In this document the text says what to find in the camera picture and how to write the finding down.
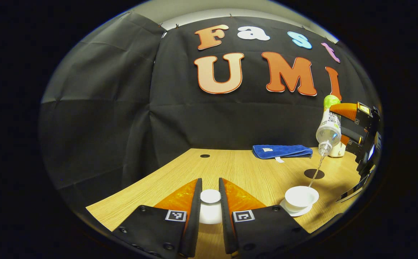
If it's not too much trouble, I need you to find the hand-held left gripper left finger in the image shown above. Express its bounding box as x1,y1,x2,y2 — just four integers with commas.
112,178,203,258

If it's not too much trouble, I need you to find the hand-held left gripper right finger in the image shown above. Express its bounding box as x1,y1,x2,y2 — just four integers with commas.
219,177,310,256

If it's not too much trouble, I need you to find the clear water bottle white label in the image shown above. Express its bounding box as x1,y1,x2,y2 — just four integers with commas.
315,95,342,157

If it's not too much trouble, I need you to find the white teacup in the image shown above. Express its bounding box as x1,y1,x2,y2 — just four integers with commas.
285,186,319,213

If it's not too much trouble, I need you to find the blue folded towel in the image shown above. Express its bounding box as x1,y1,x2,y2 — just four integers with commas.
252,145,313,163

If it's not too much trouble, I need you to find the white saucer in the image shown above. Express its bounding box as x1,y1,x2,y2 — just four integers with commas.
280,199,314,217

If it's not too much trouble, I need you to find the white toaster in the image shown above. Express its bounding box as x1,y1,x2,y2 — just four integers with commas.
330,141,347,158

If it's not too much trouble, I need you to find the dark round coaster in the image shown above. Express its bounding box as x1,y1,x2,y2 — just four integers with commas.
304,169,325,180

